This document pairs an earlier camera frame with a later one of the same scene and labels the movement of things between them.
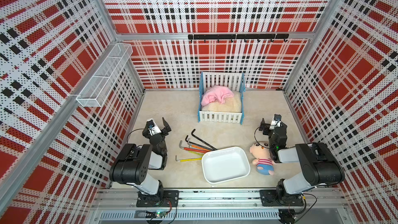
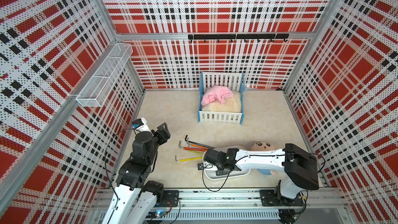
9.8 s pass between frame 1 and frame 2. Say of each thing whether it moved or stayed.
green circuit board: stayed
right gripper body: moved
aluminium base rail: stayed
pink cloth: stayed
